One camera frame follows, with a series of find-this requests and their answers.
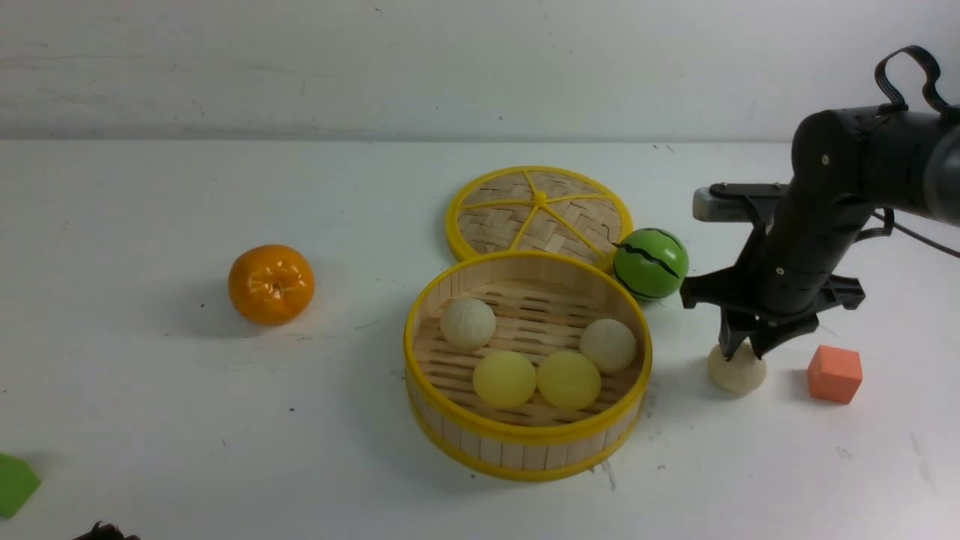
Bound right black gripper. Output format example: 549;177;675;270
681;187;866;359

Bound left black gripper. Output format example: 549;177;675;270
74;520;140;540

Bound white bun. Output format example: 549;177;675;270
579;318;638;375
439;298;497;351
707;341;767;397

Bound yellow bun bottom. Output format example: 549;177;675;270
537;351;602;410

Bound yellow bun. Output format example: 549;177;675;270
471;351;537;410
537;351;602;410

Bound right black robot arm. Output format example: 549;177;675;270
681;107;959;358

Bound bamboo steamer tray yellow rim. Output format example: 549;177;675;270
403;250;653;482

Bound woven bamboo steamer lid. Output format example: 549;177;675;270
443;165;635;272

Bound orange cube block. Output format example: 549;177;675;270
806;344;863;406

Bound green block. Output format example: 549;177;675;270
0;452;42;520

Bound green toy watermelon ball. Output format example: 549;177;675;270
611;228;689;302

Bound orange toy tangerine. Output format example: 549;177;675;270
227;244;316;326

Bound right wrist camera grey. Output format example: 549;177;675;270
691;182;788;225

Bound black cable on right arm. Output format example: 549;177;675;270
855;45;960;260

